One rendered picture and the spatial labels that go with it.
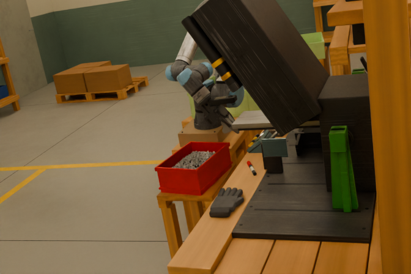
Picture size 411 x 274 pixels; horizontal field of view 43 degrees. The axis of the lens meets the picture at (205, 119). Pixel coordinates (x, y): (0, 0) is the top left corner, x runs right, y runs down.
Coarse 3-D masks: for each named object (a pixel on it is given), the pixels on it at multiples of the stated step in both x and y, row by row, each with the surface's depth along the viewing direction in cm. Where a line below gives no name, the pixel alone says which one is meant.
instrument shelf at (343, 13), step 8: (344, 0) 166; (360, 0) 159; (408, 0) 142; (336, 8) 150; (344, 8) 147; (352, 8) 145; (360, 8) 142; (408, 8) 137; (328, 16) 145; (336, 16) 144; (344, 16) 143; (352, 16) 143; (360, 16) 142; (328, 24) 145; (336, 24) 145; (344, 24) 144
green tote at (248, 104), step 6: (210, 78) 360; (246, 96) 314; (192, 102) 330; (246, 102) 316; (252, 102) 314; (192, 108) 332; (228, 108) 322; (234, 108) 320; (240, 108) 319; (246, 108) 317; (252, 108) 316; (258, 108) 314; (192, 114) 333; (234, 114) 321
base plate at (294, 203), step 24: (288, 144) 233; (288, 168) 208; (312, 168) 204; (264, 192) 191; (288, 192) 188; (312, 192) 185; (360, 192) 179; (264, 216) 174; (288, 216) 171; (312, 216) 169; (336, 216) 166; (360, 216) 164; (312, 240) 158; (336, 240) 155; (360, 240) 153
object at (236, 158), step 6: (246, 138) 280; (240, 144) 279; (246, 144) 280; (240, 150) 278; (234, 156) 260; (240, 156) 274; (234, 162) 260; (186, 204) 274; (204, 204) 299; (186, 210) 276; (186, 216) 277; (192, 222) 277; (192, 228) 278
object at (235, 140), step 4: (232, 132) 277; (240, 132) 275; (244, 132) 275; (248, 132) 282; (228, 136) 271; (232, 136) 270; (236, 136) 269; (240, 136) 269; (244, 136) 275; (224, 140) 267; (228, 140) 266; (232, 140) 265; (236, 140) 264; (240, 140) 269; (232, 144) 259; (236, 144) 262; (176, 148) 267; (180, 148) 266; (232, 148) 257; (236, 148) 262; (172, 152) 266; (232, 152) 256
